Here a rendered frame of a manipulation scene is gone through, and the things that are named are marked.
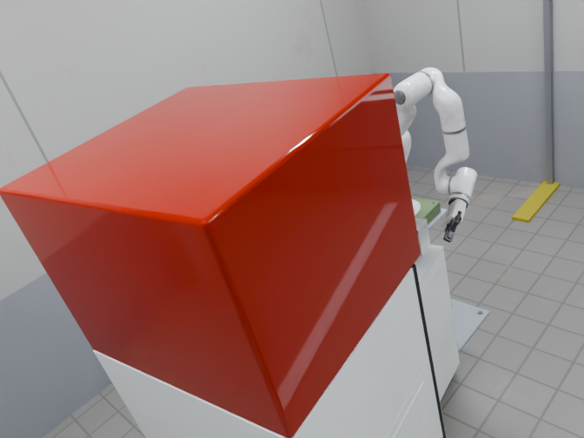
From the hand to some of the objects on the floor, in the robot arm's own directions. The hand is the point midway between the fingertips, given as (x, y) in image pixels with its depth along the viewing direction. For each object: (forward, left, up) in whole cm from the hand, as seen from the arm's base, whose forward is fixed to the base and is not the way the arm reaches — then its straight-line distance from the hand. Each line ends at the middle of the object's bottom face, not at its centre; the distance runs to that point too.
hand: (448, 235), depth 207 cm
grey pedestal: (-34, -46, -103) cm, 118 cm away
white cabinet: (+26, -56, -101) cm, 119 cm away
